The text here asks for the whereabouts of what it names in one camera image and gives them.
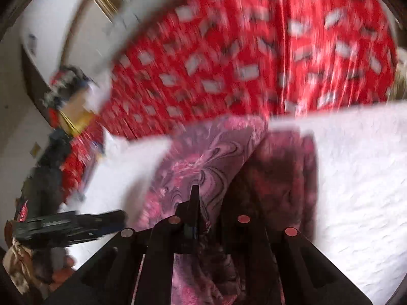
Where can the white quilted bed cover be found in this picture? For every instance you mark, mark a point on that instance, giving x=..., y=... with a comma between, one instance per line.
x=356, y=181

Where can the tan cloth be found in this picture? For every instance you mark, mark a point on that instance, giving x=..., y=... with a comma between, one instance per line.
x=19, y=267

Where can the white plastic bag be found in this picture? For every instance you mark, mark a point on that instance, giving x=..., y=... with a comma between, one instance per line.
x=98, y=97

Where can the grey pillow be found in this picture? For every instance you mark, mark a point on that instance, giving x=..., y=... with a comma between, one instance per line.
x=133, y=22

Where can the brown cardboard box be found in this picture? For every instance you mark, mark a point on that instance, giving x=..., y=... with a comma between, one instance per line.
x=76, y=104

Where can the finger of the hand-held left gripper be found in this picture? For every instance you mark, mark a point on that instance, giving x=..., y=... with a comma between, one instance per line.
x=95, y=225

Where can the purple floral shirt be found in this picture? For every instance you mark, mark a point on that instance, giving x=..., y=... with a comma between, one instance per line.
x=203, y=152

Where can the yellow box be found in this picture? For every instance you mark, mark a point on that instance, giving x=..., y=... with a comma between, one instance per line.
x=76, y=125

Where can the red patterned quilt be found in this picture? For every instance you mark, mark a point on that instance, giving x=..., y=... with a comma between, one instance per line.
x=254, y=54

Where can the heap of dark clothes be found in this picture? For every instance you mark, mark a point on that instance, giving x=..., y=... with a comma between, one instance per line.
x=47, y=171

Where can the pile of mixed clothes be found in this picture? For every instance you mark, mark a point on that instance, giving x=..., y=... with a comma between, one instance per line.
x=65, y=82

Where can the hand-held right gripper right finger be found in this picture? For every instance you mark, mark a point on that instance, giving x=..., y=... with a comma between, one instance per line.
x=251, y=244

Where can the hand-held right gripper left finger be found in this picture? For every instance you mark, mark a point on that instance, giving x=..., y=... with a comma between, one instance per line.
x=190, y=216

